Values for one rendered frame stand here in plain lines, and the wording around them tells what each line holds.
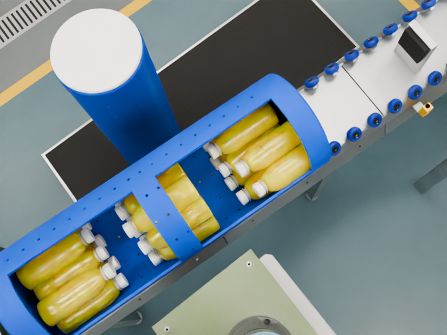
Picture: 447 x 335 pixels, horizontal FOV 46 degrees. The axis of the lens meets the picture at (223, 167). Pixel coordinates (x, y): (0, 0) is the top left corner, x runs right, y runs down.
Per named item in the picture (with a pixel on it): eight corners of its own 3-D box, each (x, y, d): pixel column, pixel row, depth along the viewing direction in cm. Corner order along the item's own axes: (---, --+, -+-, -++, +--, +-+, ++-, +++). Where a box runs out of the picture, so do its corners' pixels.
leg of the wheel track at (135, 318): (145, 319, 235) (108, 323, 174) (134, 327, 234) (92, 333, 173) (138, 308, 236) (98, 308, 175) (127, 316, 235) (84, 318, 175)
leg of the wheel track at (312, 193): (320, 196, 245) (342, 159, 185) (310, 203, 244) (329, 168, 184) (312, 186, 246) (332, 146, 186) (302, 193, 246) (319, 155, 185)
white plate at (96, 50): (124, -5, 159) (125, -3, 161) (38, 27, 158) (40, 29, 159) (154, 71, 152) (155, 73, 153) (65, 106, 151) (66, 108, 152)
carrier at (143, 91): (169, 103, 245) (112, 125, 244) (126, -5, 161) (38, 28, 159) (191, 157, 238) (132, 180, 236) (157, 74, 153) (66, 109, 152)
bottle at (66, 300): (32, 306, 126) (97, 261, 128) (40, 301, 133) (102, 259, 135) (48, 330, 126) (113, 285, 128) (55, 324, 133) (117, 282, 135)
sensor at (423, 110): (429, 112, 159) (434, 106, 154) (422, 117, 159) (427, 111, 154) (412, 94, 161) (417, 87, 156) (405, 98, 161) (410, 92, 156)
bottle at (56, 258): (29, 278, 136) (90, 236, 138) (33, 296, 130) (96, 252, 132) (12, 262, 131) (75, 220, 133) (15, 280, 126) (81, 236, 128)
